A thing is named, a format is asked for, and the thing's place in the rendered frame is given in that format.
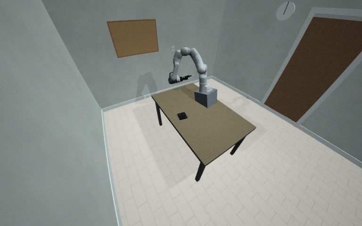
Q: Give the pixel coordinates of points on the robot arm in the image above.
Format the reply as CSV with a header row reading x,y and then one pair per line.
x,y
204,87

